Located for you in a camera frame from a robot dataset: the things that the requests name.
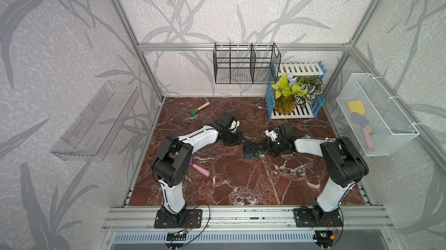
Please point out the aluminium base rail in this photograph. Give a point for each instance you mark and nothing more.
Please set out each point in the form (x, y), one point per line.
(219, 218)

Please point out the clear plastic wall shelf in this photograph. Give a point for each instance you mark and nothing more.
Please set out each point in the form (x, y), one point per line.
(93, 133)

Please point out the white wire mesh basket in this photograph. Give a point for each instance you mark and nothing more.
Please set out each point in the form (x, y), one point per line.
(389, 127)

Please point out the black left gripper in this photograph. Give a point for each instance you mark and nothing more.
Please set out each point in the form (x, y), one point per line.
(238, 140)

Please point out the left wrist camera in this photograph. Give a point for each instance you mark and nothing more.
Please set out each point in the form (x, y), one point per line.
(234, 125)

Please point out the blue white slatted wooden shelf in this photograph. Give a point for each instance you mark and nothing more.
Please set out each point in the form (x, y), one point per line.
(297, 69)

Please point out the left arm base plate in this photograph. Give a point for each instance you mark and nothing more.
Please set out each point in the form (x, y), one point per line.
(191, 218)

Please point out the purple pink toy shovel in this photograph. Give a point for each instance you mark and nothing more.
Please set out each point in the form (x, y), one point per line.
(363, 123)

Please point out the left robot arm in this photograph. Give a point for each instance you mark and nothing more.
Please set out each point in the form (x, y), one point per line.
(172, 161)

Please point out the teal alarm clock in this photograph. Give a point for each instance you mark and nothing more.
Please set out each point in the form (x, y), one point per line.
(250, 150)

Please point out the glass vase with plants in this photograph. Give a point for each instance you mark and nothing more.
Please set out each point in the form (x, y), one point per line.
(292, 91)

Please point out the green wooden-handled garden tool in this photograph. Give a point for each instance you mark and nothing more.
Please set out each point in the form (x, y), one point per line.
(195, 111)

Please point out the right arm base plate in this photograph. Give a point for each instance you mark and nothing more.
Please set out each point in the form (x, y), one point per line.
(315, 217)

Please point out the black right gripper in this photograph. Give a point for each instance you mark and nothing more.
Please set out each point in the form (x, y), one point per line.
(268, 141)

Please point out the black wire wall basket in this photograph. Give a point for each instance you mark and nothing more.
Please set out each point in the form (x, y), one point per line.
(246, 64)

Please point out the yellow toy spade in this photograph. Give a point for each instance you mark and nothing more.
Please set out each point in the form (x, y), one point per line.
(356, 106)

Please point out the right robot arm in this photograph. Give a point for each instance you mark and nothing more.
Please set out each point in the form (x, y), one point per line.
(343, 162)

